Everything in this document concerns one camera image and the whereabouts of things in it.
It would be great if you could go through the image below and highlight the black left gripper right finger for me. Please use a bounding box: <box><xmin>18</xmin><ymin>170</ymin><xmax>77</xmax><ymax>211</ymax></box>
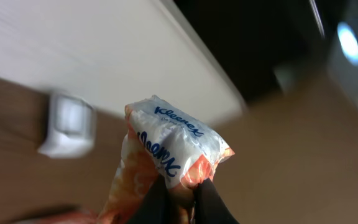
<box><xmin>193</xmin><ymin>179</ymin><xmax>239</xmax><ymax>224</ymax></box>

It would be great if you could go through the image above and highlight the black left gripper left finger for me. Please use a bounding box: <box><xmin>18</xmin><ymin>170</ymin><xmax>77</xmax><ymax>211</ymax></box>
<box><xmin>126</xmin><ymin>175</ymin><xmax>170</xmax><ymax>224</ymax></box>

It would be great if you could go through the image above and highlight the orange Kleenex tissue pack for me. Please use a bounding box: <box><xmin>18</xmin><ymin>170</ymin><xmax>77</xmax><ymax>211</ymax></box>
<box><xmin>97</xmin><ymin>95</ymin><xmax>234</xmax><ymax>223</ymax></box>

